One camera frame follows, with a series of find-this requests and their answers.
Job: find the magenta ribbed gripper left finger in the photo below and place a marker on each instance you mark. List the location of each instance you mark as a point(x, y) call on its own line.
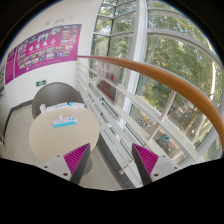
point(70, 166)

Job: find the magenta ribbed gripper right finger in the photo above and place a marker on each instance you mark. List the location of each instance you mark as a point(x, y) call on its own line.
point(151, 166)

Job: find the round beige table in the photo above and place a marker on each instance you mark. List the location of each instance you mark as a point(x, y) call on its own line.
point(47, 141)

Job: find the white blue power strip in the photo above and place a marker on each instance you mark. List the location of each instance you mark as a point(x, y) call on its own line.
point(64, 121)

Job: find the white metal railing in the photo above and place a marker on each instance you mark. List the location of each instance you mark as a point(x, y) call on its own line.
point(113, 113)

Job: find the white box on table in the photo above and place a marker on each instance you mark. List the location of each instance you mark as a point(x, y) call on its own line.
point(65, 105)

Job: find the grey rounded chair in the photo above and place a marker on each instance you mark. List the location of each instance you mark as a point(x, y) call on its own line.
point(54, 93)

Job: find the green exit sign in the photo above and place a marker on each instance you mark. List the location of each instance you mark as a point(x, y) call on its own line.
point(40, 83)

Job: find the red white sign board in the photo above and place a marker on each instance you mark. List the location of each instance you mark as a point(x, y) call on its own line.
point(108, 77)

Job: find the brown wooden handrail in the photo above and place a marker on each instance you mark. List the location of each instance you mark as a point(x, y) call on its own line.
point(186, 89)

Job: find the white framed glass window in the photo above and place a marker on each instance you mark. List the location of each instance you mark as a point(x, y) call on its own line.
point(154, 32)

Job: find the large magenta wall poster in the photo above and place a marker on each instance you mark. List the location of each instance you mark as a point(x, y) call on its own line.
point(51, 46)

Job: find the small magenta wall poster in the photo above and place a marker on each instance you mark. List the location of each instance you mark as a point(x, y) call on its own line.
point(9, 70)

